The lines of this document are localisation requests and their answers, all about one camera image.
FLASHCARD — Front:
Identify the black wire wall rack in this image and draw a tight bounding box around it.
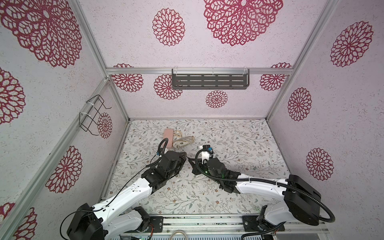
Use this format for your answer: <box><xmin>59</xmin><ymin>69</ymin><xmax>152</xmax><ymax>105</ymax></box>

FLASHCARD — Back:
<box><xmin>78</xmin><ymin>95</ymin><xmax>112</xmax><ymax>136</ymax></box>

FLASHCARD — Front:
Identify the pink rectangular case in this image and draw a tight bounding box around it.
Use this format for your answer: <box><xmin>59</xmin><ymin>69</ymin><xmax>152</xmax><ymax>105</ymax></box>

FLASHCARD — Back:
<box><xmin>164</xmin><ymin>129</ymin><xmax>174</xmax><ymax>149</ymax></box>

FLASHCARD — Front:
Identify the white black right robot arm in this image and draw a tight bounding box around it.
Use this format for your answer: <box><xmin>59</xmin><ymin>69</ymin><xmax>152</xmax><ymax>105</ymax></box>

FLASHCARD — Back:
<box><xmin>189</xmin><ymin>158</ymin><xmax>323</xmax><ymax>226</ymax></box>

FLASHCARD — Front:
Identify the grey looped cable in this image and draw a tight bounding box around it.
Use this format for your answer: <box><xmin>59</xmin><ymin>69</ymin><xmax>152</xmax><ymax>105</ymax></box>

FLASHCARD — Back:
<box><xmin>168</xmin><ymin>229</ymin><xmax>189</xmax><ymax>240</ymax></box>

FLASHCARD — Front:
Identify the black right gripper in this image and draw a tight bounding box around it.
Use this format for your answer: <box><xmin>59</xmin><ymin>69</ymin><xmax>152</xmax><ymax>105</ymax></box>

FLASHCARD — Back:
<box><xmin>188</xmin><ymin>157</ymin><xmax>222</xmax><ymax>186</ymax></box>

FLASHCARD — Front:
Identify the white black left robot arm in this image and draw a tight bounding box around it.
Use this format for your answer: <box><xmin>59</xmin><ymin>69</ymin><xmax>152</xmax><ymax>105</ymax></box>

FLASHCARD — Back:
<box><xmin>66</xmin><ymin>151</ymin><xmax>188</xmax><ymax>240</ymax></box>

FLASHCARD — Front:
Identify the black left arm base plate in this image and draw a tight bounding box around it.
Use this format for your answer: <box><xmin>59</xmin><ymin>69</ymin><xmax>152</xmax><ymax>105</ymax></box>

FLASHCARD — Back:
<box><xmin>126</xmin><ymin>216</ymin><xmax>164</xmax><ymax>233</ymax></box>

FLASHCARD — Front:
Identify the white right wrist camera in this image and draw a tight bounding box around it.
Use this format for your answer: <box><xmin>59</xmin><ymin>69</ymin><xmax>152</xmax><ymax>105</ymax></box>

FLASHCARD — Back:
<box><xmin>199</xmin><ymin>145</ymin><xmax>214</xmax><ymax>164</ymax></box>

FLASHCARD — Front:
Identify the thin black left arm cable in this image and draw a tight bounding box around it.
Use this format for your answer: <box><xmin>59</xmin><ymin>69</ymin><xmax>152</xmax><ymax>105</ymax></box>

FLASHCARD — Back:
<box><xmin>59</xmin><ymin>137</ymin><xmax>169</xmax><ymax>240</ymax></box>

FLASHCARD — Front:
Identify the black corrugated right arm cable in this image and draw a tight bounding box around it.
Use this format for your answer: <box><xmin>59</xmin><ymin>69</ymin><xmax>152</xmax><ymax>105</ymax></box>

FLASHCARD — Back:
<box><xmin>194</xmin><ymin>149</ymin><xmax>336</xmax><ymax>240</ymax></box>

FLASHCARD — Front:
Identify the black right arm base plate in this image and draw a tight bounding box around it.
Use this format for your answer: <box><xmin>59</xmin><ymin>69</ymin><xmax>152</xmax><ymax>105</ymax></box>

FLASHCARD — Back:
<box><xmin>242</xmin><ymin>215</ymin><xmax>285</xmax><ymax>233</ymax></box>

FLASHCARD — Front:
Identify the grey slotted wall shelf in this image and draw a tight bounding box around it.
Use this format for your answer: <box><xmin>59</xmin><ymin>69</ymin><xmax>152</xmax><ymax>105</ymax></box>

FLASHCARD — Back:
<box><xmin>171</xmin><ymin>69</ymin><xmax>250</xmax><ymax>90</ymax></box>

